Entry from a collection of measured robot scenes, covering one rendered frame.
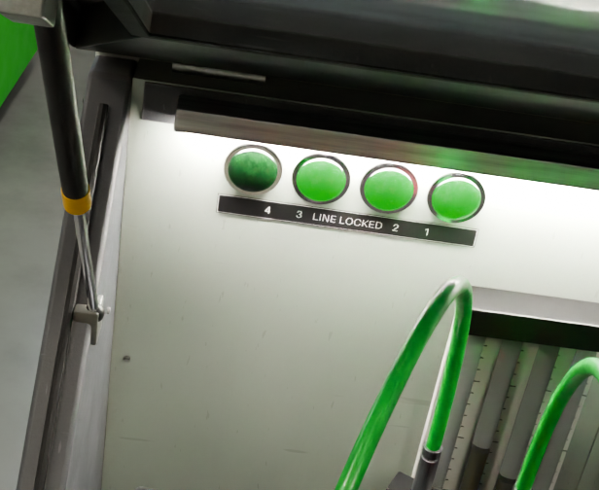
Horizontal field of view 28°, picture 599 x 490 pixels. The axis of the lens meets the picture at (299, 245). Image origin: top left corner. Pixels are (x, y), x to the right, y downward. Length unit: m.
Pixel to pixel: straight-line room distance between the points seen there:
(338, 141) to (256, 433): 0.36
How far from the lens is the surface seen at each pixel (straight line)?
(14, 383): 2.94
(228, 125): 1.01
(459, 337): 1.04
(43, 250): 3.38
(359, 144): 1.02
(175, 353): 1.19
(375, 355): 1.18
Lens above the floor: 1.91
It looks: 33 degrees down
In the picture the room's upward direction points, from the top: 10 degrees clockwise
